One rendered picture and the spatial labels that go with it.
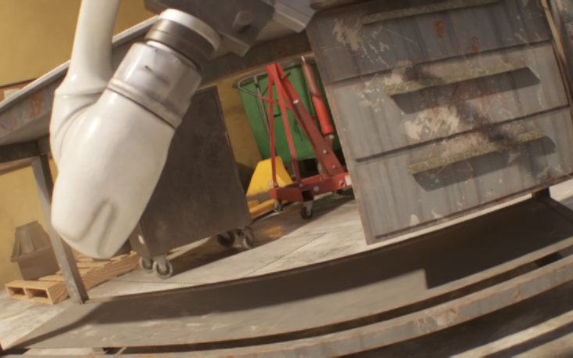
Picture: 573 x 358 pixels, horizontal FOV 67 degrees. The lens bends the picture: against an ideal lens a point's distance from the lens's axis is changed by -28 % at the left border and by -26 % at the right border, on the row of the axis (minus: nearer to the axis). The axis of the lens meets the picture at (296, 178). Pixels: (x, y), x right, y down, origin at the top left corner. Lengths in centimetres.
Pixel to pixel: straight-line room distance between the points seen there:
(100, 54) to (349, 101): 50
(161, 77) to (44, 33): 535
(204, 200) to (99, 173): 272
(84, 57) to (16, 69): 489
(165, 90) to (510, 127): 67
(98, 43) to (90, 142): 18
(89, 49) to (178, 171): 254
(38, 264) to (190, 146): 159
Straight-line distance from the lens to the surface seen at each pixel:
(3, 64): 547
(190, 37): 49
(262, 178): 513
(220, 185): 322
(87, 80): 61
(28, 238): 391
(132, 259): 374
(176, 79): 48
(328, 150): 431
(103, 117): 48
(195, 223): 315
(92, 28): 61
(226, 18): 51
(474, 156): 95
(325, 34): 96
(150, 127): 48
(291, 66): 628
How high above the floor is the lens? 59
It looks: 5 degrees down
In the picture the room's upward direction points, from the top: 16 degrees counter-clockwise
